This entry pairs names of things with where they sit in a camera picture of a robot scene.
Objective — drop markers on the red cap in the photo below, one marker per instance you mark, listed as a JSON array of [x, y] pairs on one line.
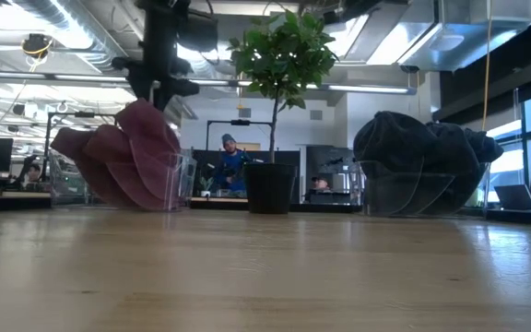
[[109, 157], [150, 138], [69, 145]]

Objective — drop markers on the dark gray cap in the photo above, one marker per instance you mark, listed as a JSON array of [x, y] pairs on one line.
[[459, 152], [390, 138]]

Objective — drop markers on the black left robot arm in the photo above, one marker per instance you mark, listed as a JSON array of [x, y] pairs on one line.
[[159, 27]]

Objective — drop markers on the clear acrylic hat holder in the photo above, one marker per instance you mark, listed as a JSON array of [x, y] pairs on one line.
[[183, 180], [371, 203]]

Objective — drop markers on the small potted plant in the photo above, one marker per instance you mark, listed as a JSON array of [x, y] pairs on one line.
[[206, 184]]

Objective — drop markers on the person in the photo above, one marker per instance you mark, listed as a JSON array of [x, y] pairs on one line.
[[33, 174], [321, 183], [233, 170]]

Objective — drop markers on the small green-leaved tree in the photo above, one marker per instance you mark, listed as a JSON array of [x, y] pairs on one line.
[[284, 55]]

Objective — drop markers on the black plant pot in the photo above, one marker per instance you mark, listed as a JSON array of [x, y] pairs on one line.
[[270, 189]]

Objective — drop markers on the wooden background desk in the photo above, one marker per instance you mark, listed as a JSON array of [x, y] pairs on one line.
[[7, 194]]

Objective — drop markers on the gray laptop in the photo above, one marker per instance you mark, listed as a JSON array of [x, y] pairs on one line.
[[514, 197]]

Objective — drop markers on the silver ventilation duct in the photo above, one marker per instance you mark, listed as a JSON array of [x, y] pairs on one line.
[[454, 41]]

